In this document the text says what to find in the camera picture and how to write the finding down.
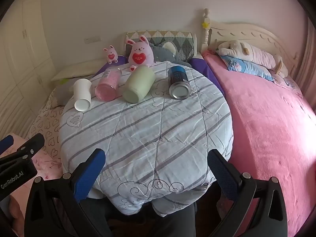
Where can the folded pink floral blanket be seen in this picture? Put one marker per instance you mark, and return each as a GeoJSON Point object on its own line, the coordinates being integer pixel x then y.
{"type": "Point", "coordinates": [13, 207]}

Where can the heart pattern bedsheet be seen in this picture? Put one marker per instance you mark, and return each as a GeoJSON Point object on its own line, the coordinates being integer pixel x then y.
{"type": "Point", "coordinates": [47, 128]}

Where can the wall socket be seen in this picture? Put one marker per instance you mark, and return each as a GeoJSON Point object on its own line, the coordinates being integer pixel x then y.
{"type": "Point", "coordinates": [92, 39]}

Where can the large pink bunny plush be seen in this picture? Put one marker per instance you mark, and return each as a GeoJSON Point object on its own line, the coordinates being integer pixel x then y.
{"type": "Point", "coordinates": [141, 53]}

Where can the white wardrobe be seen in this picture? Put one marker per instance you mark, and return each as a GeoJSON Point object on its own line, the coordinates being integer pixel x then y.
{"type": "Point", "coordinates": [26, 67]}

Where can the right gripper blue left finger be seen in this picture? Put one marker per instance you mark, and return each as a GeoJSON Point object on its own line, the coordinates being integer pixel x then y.
{"type": "Point", "coordinates": [42, 217]}

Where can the pink translucent cup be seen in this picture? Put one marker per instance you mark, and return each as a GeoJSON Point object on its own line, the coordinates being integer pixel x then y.
{"type": "Point", "coordinates": [107, 87]}

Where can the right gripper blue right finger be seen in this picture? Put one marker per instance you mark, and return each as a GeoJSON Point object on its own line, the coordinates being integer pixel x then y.
{"type": "Point", "coordinates": [268, 219]}

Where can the small pink bunny plush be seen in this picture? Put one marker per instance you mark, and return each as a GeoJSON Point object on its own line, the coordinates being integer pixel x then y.
{"type": "Point", "coordinates": [111, 54]}

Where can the pink fleece blanket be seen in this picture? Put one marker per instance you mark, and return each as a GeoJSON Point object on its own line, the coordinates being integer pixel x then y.
{"type": "Point", "coordinates": [274, 135]}

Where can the grey small pillow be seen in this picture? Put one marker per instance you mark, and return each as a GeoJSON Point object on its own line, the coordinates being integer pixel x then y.
{"type": "Point", "coordinates": [61, 95]}

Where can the diamond pattern cushion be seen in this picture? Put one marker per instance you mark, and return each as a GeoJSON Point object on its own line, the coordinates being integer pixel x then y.
{"type": "Point", "coordinates": [185, 43]}

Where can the grey striped quilt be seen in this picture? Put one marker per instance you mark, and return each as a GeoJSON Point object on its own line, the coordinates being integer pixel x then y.
{"type": "Point", "coordinates": [156, 150]}

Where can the blue cartoon pillow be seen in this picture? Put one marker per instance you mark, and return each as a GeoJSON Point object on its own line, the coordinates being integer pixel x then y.
{"type": "Point", "coordinates": [242, 66]}

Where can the grey plush toy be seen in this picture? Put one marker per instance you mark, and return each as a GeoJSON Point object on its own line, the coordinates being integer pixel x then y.
{"type": "Point", "coordinates": [163, 54]}

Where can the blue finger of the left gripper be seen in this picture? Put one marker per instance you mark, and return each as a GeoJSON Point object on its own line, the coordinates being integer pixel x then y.
{"type": "Point", "coordinates": [6, 143]}
{"type": "Point", "coordinates": [25, 152]}

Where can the white pink dog plush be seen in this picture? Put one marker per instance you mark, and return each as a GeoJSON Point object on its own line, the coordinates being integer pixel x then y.
{"type": "Point", "coordinates": [244, 51]}

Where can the white paper cup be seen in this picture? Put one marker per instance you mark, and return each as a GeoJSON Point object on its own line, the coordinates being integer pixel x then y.
{"type": "Point", "coordinates": [82, 95]}

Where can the blue black metal tumbler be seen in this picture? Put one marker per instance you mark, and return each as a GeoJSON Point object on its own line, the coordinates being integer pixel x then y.
{"type": "Point", "coordinates": [179, 86]}

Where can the cream bedside shelf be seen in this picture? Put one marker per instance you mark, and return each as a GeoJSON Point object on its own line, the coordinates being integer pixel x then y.
{"type": "Point", "coordinates": [80, 69]}

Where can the cream wooden headboard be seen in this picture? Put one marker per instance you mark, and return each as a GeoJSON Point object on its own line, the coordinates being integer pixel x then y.
{"type": "Point", "coordinates": [215, 33]}

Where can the pale green cup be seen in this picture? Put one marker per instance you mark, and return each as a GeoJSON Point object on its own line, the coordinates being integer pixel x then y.
{"type": "Point", "coordinates": [138, 84]}

